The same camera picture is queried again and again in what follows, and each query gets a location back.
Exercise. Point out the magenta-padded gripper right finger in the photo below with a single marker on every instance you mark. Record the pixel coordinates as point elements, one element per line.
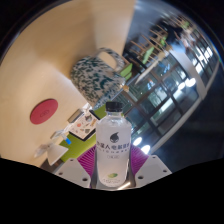
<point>153,170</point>

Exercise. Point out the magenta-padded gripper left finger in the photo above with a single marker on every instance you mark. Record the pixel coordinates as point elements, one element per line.
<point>71,170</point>

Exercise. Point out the clear plastic water bottle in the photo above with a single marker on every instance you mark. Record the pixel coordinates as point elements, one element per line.
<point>113,153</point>

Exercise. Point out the small blue-capped bottle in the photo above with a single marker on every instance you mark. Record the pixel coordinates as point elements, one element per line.
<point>66,138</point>

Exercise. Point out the round pendant lamps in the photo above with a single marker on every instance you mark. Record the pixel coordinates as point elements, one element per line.
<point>137,141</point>

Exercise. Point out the white paper napkin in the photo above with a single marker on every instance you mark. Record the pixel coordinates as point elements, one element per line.
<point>40,150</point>

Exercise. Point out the small flat electronic device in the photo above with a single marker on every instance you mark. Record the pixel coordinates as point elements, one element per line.
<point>75,115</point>

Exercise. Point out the flat round red coaster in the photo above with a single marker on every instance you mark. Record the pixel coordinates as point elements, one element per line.
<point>44,111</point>

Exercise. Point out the green speckled white mug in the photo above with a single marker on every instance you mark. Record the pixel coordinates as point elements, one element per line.
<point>95,76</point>

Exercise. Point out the light wooden dining table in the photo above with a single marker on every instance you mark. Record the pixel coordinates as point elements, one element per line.
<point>148,71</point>

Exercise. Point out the person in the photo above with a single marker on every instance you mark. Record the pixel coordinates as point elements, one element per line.
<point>173,31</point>

